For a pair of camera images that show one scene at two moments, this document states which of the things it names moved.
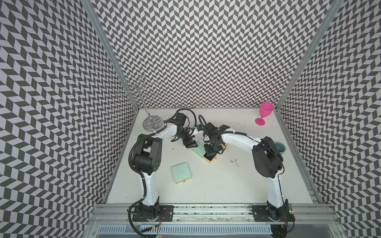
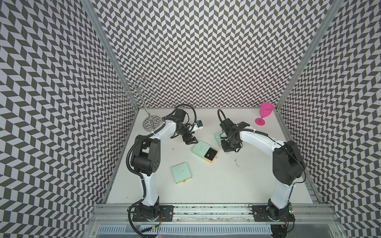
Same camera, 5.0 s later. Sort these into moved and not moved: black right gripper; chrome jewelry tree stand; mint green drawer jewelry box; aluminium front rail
Moved: black right gripper
Not moved: mint green drawer jewelry box; chrome jewelry tree stand; aluminium front rail
